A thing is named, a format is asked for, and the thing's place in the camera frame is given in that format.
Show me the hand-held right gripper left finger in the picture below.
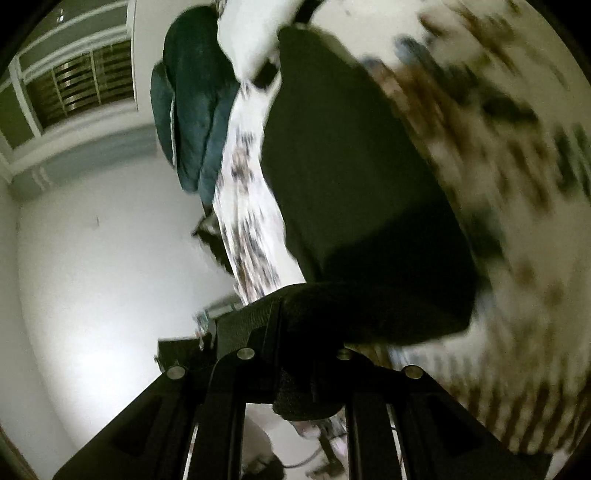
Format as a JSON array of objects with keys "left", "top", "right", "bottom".
[{"left": 52, "top": 298, "right": 283, "bottom": 480}]

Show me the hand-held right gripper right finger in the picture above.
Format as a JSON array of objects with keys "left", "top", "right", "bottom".
[{"left": 323, "top": 346, "right": 552, "bottom": 480}]

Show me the dark striped sweater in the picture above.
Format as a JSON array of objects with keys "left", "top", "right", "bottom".
[{"left": 261, "top": 25, "right": 478, "bottom": 421}]

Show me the teal shelf rack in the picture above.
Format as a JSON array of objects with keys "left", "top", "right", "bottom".
[{"left": 194, "top": 295, "right": 241, "bottom": 342}]

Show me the dark green quilt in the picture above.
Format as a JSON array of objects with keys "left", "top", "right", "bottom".
[{"left": 173, "top": 69, "right": 241, "bottom": 206}]

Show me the floral printed blanket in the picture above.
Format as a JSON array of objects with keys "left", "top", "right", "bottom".
[{"left": 203, "top": 0, "right": 591, "bottom": 455}]

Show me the dark green pillow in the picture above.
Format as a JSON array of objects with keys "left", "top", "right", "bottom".
[{"left": 150, "top": 6, "right": 222, "bottom": 167}]

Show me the barred window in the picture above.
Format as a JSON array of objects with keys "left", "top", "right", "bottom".
[{"left": 0, "top": 0, "right": 139, "bottom": 153}]

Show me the white folded cloth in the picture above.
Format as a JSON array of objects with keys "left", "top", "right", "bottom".
[{"left": 217, "top": 0, "right": 301, "bottom": 79}]

